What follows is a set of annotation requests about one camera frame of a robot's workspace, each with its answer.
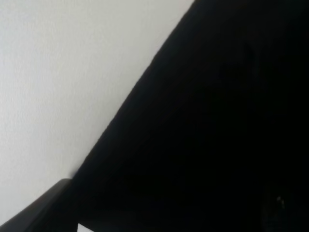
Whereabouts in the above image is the black printed t-shirt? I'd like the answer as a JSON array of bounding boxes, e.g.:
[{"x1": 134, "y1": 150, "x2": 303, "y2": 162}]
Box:
[{"x1": 28, "y1": 0, "x2": 309, "y2": 232}]

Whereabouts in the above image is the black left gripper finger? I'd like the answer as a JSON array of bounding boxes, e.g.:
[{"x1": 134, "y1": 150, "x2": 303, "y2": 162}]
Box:
[{"x1": 0, "y1": 178, "x2": 71, "y2": 232}]

